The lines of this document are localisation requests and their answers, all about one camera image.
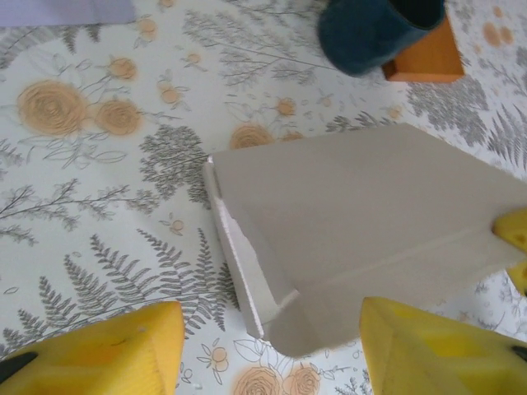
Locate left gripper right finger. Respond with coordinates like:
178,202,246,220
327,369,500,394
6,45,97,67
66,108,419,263
358,295,527,395

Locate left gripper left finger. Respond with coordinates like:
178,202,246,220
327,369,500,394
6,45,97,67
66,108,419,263
0,300,185,395

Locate white paper box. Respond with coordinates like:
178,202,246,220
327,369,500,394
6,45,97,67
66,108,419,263
203,122,527,358

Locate floral tablecloth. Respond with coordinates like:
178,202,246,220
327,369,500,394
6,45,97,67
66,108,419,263
0,0,527,395

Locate dark blue mug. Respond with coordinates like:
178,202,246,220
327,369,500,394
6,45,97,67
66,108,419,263
317,0,448,78

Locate flat white cardboard sheet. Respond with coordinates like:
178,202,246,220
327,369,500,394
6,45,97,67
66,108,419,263
0,0,137,29

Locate gold wire cup stand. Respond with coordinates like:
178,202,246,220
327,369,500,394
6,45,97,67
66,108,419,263
380,12,466,85

